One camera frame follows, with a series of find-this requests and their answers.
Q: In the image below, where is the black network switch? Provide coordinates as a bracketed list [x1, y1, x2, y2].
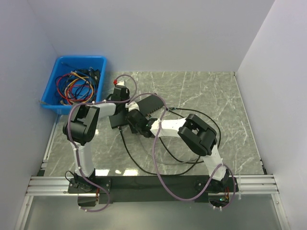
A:
[137, 94, 164, 116]
[109, 109, 131, 129]

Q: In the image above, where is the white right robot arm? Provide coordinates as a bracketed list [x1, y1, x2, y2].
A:
[126, 110, 230, 193]

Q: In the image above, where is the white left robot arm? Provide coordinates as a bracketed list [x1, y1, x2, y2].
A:
[63, 81, 130, 193]

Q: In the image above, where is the blue plastic bin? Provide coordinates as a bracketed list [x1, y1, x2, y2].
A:
[40, 56, 107, 115]

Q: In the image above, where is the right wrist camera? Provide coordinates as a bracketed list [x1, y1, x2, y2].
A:
[125, 101, 140, 112]

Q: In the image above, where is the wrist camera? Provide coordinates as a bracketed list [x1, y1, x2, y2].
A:
[113, 80, 126, 87]
[125, 101, 140, 112]

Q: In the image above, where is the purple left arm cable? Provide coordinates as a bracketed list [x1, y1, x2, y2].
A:
[67, 74, 138, 213]

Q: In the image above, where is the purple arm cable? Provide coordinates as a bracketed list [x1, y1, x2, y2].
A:
[67, 74, 138, 213]
[128, 92, 237, 210]

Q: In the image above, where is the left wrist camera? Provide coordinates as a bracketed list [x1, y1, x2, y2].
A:
[113, 80, 126, 87]

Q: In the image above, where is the black cable in bin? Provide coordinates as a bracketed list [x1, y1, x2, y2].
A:
[55, 66, 101, 104]

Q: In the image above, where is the blue ethernet cable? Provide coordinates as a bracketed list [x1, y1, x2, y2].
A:
[57, 68, 100, 104]

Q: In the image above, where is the yellow ethernet cable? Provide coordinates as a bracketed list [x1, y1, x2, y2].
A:
[59, 70, 96, 105]

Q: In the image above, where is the red ethernet cable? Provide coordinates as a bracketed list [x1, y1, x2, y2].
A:
[56, 74, 96, 105]

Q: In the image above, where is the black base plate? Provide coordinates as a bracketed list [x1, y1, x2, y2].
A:
[68, 175, 226, 207]

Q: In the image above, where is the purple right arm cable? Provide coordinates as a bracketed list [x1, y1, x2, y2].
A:
[128, 92, 237, 210]

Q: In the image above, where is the aluminium rail frame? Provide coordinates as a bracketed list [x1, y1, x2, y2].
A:
[15, 116, 279, 230]

